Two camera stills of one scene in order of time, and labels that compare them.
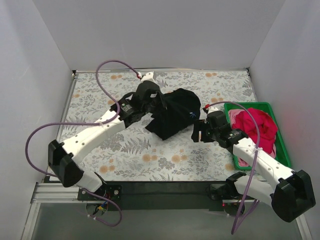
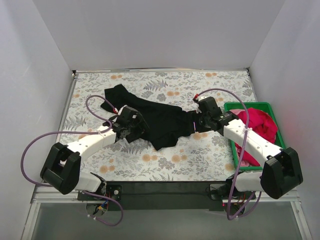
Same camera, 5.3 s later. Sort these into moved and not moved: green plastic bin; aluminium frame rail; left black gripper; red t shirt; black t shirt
Moved: left black gripper; black t shirt
Not moved: red t shirt; green plastic bin; aluminium frame rail
